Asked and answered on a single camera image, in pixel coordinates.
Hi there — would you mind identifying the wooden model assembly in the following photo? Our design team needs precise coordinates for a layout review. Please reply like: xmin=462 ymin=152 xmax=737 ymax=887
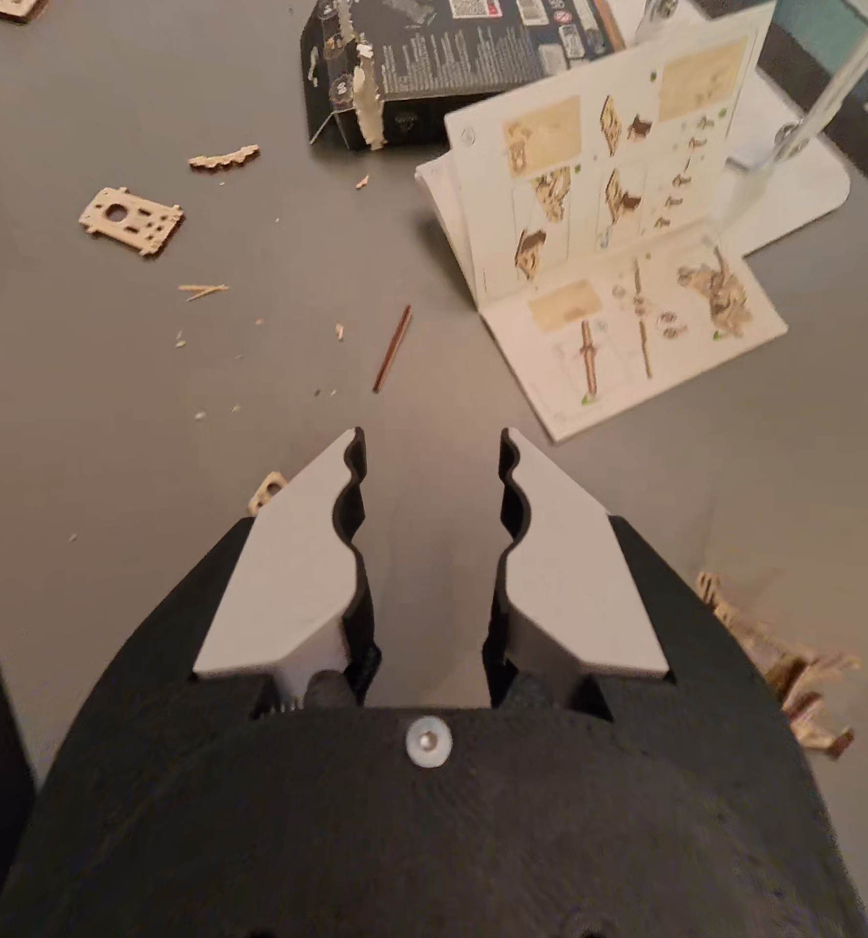
xmin=694 ymin=572 xmax=864 ymax=759

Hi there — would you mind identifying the rectangular wooden plate with holes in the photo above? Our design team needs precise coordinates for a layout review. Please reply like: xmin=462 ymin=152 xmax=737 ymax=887
xmin=78 ymin=187 xmax=186 ymax=259

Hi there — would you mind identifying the dark wooden stick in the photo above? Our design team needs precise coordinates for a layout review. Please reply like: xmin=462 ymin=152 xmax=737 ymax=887
xmin=372 ymin=304 xmax=413 ymax=394

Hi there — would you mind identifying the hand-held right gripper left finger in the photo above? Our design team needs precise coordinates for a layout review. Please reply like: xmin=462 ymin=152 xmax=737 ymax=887
xmin=192 ymin=427 xmax=384 ymax=708

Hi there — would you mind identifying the white stand with clear bar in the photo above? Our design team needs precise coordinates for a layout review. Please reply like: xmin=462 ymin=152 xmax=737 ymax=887
xmin=633 ymin=0 xmax=868 ymax=259

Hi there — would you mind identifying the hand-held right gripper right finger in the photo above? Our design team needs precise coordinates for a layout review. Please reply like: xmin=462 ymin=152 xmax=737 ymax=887
xmin=481 ymin=427 xmax=671 ymax=710

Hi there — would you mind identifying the small wooden part with holes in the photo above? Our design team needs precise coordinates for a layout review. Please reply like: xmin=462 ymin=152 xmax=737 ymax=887
xmin=248 ymin=471 xmax=288 ymax=516

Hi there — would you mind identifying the instruction booklet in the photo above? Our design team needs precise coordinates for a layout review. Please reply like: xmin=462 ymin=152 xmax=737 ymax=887
xmin=414 ymin=0 xmax=789 ymax=444

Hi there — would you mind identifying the black cardboard box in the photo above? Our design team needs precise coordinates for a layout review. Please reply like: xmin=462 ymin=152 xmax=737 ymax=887
xmin=300 ymin=0 xmax=626 ymax=152

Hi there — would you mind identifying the toothed wooden strip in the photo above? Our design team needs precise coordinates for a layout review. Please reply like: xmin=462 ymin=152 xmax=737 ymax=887
xmin=188 ymin=144 xmax=261 ymax=171

